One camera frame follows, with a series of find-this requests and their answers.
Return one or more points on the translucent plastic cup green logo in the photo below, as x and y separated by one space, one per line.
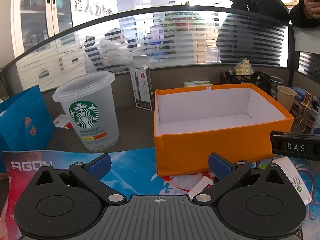
85 130

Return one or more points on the black and white pen box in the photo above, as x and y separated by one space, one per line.
142 90

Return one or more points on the printed mouse mat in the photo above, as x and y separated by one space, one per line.
140 165

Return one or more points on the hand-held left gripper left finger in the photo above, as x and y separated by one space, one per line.
100 166

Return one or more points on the another person's forearm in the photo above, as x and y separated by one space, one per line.
297 17

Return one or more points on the pale purple pouch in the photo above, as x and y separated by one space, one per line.
318 122

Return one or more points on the blue tissue packet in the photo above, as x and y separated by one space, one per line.
300 93

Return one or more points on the green and white carton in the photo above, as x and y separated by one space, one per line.
198 83

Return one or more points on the blue paper bag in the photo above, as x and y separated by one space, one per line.
20 120

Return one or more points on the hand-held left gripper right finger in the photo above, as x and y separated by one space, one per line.
220 166

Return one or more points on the white glass-door cabinet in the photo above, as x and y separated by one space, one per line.
37 10

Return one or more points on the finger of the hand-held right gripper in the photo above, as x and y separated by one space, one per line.
295 146

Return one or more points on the red and white packet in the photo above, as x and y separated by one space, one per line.
61 121

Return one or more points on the white power adapter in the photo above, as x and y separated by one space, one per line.
292 180

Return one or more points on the beige paper cup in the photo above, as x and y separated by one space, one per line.
286 100

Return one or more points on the amber perfume bottle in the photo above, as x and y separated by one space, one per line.
303 115

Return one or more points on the striped glass partition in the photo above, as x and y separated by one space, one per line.
75 42

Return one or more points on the orange cardboard box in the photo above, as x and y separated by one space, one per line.
212 145

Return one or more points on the small white block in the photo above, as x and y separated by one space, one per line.
200 188

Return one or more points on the yellow building brick plate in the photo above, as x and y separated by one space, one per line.
243 67

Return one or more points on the black mesh basket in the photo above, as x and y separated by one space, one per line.
262 82

